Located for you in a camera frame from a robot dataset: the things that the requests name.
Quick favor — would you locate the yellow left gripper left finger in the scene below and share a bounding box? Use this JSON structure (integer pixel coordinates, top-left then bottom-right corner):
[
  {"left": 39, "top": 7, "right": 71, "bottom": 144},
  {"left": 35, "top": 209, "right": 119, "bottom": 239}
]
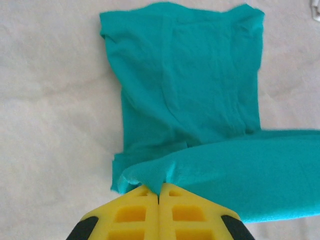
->
[{"left": 66, "top": 184, "right": 160, "bottom": 240}]

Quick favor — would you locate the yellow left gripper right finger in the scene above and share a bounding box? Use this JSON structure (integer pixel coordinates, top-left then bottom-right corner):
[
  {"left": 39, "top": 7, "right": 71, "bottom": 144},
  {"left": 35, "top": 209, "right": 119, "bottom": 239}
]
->
[{"left": 158, "top": 182, "right": 256, "bottom": 240}]

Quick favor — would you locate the teal t-shirt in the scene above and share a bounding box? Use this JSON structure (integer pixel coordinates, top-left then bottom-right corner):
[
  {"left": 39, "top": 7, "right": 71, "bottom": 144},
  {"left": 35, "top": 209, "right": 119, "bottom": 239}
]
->
[{"left": 98, "top": 1, "right": 320, "bottom": 225}]

